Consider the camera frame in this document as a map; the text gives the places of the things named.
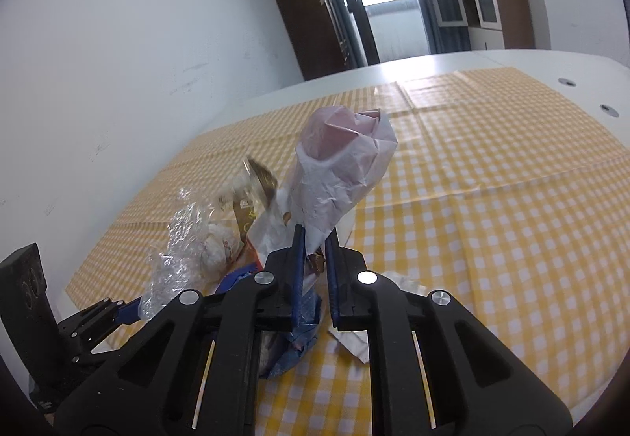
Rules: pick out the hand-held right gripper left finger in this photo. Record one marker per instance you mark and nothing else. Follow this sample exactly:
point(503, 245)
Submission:
point(298, 271)

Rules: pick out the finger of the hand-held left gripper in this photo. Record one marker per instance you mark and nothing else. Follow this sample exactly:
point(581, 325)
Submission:
point(91, 346)
point(129, 310)

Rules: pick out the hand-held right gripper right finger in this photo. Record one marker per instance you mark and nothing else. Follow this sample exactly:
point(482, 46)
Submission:
point(332, 281)

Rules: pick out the clear plastic wrap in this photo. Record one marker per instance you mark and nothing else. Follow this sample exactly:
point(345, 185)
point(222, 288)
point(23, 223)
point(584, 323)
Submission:
point(172, 268)

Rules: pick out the blue snack wrapper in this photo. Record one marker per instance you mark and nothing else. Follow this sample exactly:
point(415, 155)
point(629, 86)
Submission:
point(301, 348)

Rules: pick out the white paper bag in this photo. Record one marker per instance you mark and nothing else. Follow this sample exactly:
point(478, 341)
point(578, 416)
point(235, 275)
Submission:
point(334, 170)

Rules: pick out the gold snack wrapper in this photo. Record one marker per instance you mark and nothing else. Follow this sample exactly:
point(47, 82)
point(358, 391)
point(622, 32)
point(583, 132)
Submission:
point(261, 179)

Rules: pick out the yellow checkered tablecloth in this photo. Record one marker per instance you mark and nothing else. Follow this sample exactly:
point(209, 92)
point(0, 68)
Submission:
point(492, 219)

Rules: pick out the brown wooden wardrobe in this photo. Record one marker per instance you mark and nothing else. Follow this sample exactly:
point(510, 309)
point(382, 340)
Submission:
point(295, 13)

